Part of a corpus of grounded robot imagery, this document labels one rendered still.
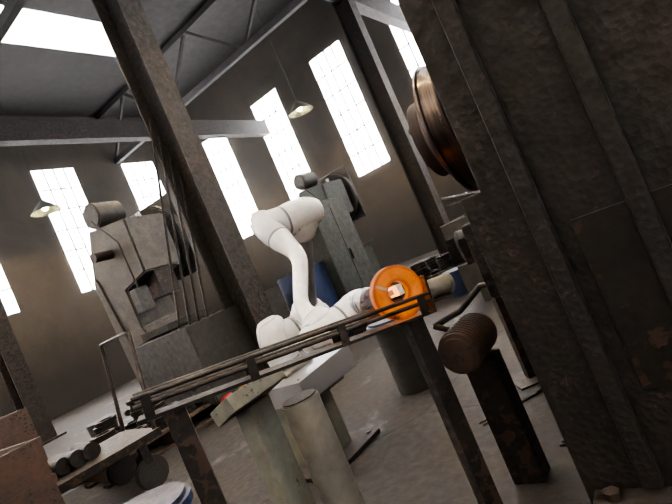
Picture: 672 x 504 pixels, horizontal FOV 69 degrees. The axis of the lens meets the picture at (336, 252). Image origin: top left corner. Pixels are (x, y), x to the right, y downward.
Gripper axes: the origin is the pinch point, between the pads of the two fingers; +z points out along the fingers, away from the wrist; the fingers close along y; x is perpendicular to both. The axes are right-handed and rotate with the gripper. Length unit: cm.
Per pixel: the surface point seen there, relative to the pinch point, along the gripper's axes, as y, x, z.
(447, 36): -23, 50, 38
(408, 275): -4.7, 2.4, 2.1
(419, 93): -36, 52, 2
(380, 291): 5.1, 1.7, 1.8
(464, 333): -13.0, -19.3, 1.6
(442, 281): -13.5, -3.3, 2.4
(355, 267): -146, 28, -385
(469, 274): -179, -24, -237
